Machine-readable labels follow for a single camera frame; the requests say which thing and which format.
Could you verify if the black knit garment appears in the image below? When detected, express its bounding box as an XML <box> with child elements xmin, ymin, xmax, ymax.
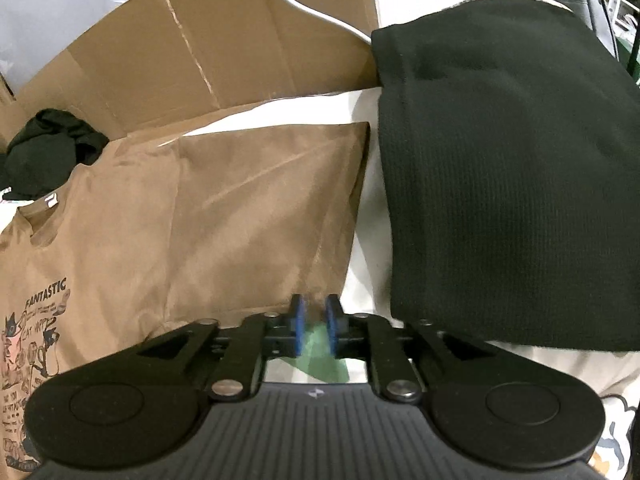
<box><xmin>371</xmin><ymin>0</ymin><xmax>640</xmax><ymax>353</ymax></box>

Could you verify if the crumpled black garment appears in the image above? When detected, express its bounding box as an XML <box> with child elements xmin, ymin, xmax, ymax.
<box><xmin>0</xmin><ymin>108</ymin><xmax>110</xmax><ymax>201</ymax></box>

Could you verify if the white printed bedsheet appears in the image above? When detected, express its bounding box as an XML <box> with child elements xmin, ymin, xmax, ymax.
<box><xmin>125</xmin><ymin>87</ymin><xmax>640</xmax><ymax>480</ymax></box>

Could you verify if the brown printed t-shirt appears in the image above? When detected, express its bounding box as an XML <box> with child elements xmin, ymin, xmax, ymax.
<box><xmin>0</xmin><ymin>121</ymin><xmax>371</xmax><ymax>476</ymax></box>

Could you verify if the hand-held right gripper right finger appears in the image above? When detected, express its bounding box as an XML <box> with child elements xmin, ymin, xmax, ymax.
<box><xmin>327</xmin><ymin>294</ymin><xmax>501</xmax><ymax>403</ymax></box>

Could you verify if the white cable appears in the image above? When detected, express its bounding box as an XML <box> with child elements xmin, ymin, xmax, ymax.
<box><xmin>260</xmin><ymin>0</ymin><xmax>373</xmax><ymax>43</ymax></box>

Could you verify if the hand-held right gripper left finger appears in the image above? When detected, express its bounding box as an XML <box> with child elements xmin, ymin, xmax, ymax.
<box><xmin>130</xmin><ymin>294</ymin><xmax>307</xmax><ymax>403</ymax></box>

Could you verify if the flattened cardboard sheet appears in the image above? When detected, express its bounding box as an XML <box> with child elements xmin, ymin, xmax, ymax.
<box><xmin>0</xmin><ymin>0</ymin><xmax>381</xmax><ymax>161</ymax></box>

